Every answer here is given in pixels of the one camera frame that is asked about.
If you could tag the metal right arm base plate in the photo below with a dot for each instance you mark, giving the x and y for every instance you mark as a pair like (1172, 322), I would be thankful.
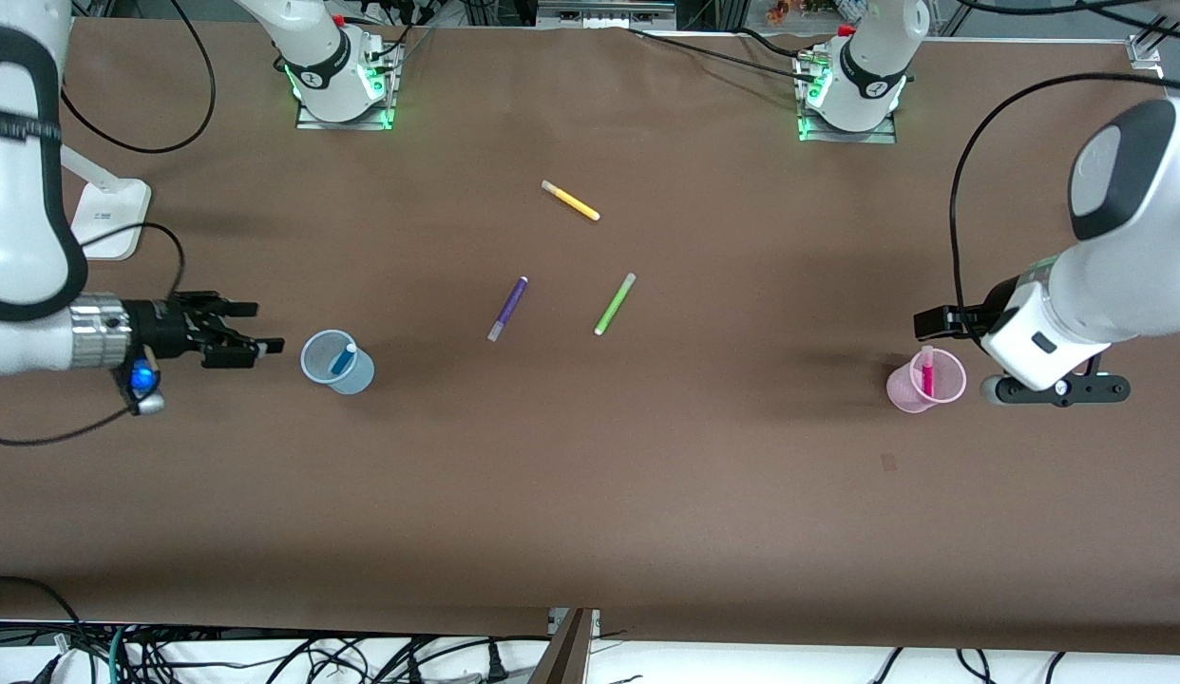
(310, 121)

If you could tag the pink marker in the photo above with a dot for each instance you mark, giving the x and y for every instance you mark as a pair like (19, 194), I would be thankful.
(927, 375)

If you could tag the green marker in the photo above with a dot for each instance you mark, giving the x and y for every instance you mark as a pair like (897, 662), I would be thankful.
(614, 305)

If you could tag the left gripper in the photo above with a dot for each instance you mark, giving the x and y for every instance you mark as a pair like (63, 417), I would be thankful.
(949, 320)

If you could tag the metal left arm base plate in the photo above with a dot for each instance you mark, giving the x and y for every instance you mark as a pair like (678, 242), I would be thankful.
(880, 137)

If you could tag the aluminium frame beam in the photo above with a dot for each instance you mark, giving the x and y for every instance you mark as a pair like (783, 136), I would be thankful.
(566, 655)

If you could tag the blue marker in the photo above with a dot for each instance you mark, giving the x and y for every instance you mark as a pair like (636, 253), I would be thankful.
(342, 361)

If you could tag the translucent pink plastic cup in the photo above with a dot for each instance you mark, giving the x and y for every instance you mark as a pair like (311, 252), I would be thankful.
(904, 391)

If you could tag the purple marker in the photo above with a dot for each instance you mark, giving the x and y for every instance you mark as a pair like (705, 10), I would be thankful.
(509, 306)

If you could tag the black power plug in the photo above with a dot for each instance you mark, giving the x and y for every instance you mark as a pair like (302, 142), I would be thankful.
(497, 665)

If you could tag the yellow marker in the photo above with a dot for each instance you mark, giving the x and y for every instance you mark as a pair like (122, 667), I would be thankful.
(571, 200)

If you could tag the aluminium corner profile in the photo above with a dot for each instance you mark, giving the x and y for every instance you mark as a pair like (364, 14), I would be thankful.
(1146, 49)

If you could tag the white desk lamp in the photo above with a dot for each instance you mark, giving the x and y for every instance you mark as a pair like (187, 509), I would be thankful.
(110, 223)

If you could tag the translucent blue plastic cup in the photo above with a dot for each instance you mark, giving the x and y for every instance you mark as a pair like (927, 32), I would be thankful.
(360, 378)

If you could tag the brown table cover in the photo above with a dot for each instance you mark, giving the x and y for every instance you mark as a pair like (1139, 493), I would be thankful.
(590, 494)

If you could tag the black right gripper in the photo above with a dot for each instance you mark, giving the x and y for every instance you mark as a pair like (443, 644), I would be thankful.
(160, 327)

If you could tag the grey metal rack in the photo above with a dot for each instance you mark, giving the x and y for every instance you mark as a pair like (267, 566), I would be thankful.
(604, 11)

